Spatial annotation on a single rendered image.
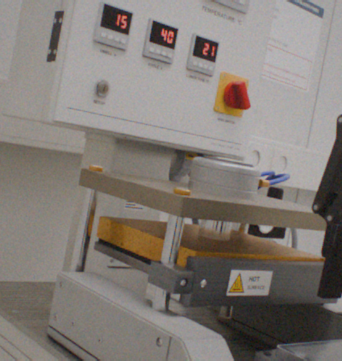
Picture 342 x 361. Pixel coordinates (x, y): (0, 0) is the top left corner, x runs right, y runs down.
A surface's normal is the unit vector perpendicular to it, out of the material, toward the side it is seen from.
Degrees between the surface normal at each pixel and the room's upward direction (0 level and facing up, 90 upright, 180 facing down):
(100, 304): 90
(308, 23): 90
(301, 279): 90
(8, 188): 90
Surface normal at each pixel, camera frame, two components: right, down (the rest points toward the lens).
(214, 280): 0.62, 0.16
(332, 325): -0.76, -0.11
